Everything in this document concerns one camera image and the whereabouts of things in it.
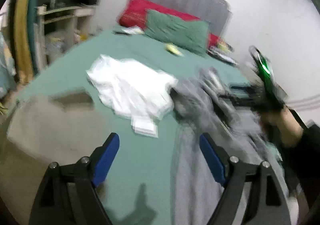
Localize grey sweatshirt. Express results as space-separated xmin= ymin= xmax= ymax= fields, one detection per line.
xmin=170 ymin=68 xmax=299 ymax=224

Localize right hand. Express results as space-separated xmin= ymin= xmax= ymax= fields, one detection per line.
xmin=260 ymin=106 xmax=304 ymax=147

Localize stack of books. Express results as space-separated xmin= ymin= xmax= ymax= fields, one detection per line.
xmin=207 ymin=39 xmax=238 ymax=66

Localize beige folded garment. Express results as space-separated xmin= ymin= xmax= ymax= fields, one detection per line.
xmin=8 ymin=89 xmax=110 ymax=165

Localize green pillow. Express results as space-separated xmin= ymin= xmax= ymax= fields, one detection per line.
xmin=144 ymin=10 xmax=209 ymax=56

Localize yellow green small cloth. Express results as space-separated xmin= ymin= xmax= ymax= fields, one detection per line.
xmin=165 ymin=43 xmax=184 ymax=57

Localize white garment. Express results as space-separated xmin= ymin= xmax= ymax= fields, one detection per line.
xmin=86 ymin=54 xmax=179 ymax=122

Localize white papers near pillow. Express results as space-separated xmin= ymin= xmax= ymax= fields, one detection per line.
xmin=113 ymin=26 xmax=144 ymax=35

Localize red pillow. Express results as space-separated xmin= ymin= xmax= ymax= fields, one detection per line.
xmin=118 ymin=0 xmax=221 ymax=49

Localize teal yellow curtain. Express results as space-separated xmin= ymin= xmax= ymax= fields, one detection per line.
xmin=9 ymin=0 xmax=39 ymax=84

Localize beige desk shelf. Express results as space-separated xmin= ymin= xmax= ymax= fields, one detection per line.
xmin=34 ymin=5 xmax=96 ymax=71

